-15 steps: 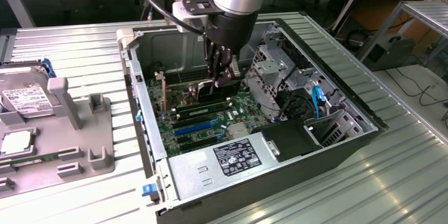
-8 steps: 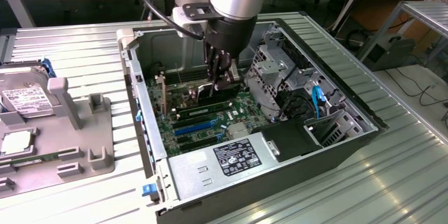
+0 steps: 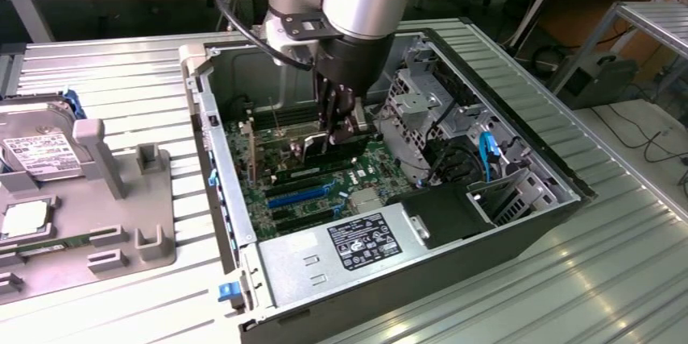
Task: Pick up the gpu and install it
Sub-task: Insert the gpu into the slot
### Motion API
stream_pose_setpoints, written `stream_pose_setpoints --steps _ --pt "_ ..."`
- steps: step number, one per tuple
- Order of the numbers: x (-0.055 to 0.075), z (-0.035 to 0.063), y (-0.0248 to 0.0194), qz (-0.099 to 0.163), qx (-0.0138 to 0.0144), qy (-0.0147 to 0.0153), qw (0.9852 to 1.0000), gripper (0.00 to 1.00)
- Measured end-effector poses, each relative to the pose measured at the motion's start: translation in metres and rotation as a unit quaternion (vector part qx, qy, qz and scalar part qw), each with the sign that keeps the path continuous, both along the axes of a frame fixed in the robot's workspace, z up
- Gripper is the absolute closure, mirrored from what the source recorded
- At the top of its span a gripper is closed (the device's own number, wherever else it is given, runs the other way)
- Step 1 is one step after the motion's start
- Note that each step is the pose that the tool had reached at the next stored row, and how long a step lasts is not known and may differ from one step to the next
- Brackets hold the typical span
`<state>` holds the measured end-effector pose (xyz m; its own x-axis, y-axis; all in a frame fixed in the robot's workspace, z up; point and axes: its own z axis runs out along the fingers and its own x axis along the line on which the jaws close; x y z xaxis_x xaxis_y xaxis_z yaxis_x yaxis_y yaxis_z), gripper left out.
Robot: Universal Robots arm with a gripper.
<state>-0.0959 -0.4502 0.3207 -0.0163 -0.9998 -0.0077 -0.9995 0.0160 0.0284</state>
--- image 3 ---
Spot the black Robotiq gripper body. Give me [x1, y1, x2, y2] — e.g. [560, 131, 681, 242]
[312, 33, 397, 97]

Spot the thin metal locking lever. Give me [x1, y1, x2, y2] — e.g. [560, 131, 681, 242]
[266, 95, 285, 136]

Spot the green Dell motherboard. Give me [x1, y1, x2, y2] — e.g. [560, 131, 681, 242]
[222, 101, 410, 237]

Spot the silver disk bay cage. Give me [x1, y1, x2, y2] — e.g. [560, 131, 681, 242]
[382, 67, 480, 168]

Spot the green RAM stick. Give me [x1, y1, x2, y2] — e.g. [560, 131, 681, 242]
[0, 232, 93, 259]
[270, 158, 357, 182]

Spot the black expansion slot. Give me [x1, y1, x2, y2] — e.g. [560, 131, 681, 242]
[261, 176, 324, 197]

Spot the silver chipset heat sink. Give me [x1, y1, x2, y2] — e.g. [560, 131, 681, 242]
[346, 188, 386, 211]

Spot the blue expansion slot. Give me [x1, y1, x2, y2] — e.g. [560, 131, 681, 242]
[265, 185, 333, 209]

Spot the silver power supply unit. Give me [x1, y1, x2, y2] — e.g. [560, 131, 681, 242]
[256, 201, 432, 309]

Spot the open black PC case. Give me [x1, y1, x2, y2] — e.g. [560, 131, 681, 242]
[180, 27, 598, 335]

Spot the grey parts rack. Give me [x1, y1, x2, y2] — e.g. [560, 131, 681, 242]
[0, 117, 181, 309]

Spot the grey black floor device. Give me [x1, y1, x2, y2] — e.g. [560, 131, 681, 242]
[552, 53, 641, 110]

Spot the blue case latch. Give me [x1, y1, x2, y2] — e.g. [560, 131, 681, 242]
[216, 281, 241, 304]

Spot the silver hard disk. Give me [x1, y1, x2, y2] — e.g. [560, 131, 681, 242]
[0, 96, 76, 184]

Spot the silver CPU chip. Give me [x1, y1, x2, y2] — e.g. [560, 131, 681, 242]
[0, 200, 56, 241]

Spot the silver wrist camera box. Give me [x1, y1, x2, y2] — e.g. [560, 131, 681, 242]
[262, 13, 341, 68]

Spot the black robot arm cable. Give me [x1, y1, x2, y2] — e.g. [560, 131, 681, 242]
[213, 0, 318, 72]

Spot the blue SATA wire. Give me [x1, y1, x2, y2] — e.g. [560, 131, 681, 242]
[476, 130, 500, 186]

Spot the blue disk rail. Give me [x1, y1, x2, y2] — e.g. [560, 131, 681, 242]
[58, 85, 86, 123]

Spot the thin black cable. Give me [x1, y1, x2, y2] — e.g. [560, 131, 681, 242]
[605, 105, 688, 184]

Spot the aluminium frame table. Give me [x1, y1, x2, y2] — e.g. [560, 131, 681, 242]
[552, 0, 688, 111]

